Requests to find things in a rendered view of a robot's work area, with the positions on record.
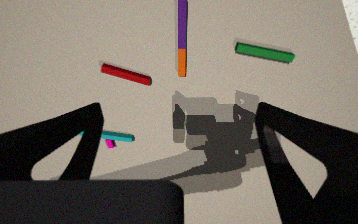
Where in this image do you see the short magenta block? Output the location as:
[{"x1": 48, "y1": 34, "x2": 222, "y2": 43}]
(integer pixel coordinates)
[{"x1": 105, "y1": 139, "x2": 115, "y2": 148}]

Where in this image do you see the red rod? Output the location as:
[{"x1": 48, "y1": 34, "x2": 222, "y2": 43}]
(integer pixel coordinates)
[{"x1": 101, "y1": 63, "x2": 151, "y2": 86}]

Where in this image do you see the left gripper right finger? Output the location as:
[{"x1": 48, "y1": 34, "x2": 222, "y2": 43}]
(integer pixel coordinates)
[{"x1": 255, "y1": 102, "x2": 358, "y2": 224}]

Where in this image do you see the green rod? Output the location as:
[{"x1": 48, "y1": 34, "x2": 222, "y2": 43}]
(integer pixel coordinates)
[{"x1": 235, "y1": 42, "x2": 295, "y2": 63}]

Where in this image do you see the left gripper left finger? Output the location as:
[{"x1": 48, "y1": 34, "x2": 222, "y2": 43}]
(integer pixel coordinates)
[{"x1": 0, "y1": 102, "x2": 104, "y2": 181}]

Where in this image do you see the turquoise rod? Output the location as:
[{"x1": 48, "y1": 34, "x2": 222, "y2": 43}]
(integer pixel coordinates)
[{"x1": 101, "y1": 131, "x2": 133, "y2": 143}]

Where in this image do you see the orange rod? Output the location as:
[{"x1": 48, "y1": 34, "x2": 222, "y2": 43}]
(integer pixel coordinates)
[{"x1": 178, "y1": 49, "x2": 186, "y2": 76}]

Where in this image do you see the purple rod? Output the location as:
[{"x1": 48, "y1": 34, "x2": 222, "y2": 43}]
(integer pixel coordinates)
[{"x1": 178, "y1": 0, "x2": 186, "y2": 49}]

